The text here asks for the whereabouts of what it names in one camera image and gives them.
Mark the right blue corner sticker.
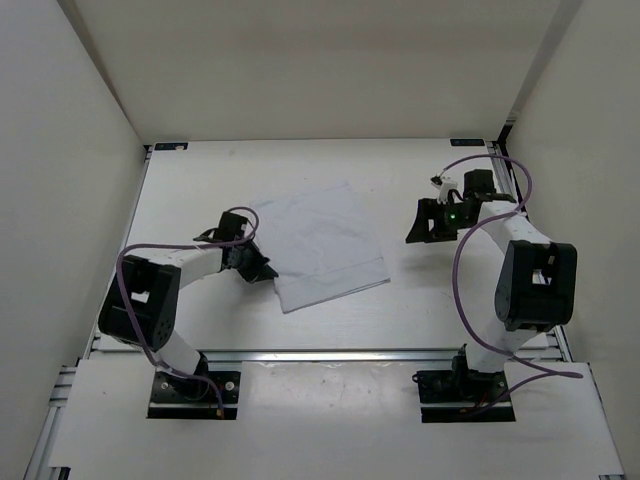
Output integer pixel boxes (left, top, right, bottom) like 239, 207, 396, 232
450, 138, 485, 147

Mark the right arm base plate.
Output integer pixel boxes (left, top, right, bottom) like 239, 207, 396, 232
412, 370, 516, 424

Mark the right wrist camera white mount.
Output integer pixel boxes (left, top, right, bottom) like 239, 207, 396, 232
430, 174, 463, 205

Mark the white front cover board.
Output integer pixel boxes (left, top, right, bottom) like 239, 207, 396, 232
50, 358, 623, 479

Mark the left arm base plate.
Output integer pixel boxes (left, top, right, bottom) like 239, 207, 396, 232
147, 370, 241, 421

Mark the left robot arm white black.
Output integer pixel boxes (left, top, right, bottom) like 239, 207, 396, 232
98, 206, 278, 404

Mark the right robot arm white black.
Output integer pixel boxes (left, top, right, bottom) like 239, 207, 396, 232
405, 169, 578, 403

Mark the white skirt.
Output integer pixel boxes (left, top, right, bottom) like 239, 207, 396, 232
251, 183, 390, 314

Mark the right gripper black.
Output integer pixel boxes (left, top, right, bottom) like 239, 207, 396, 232
404, 198, 474, 243

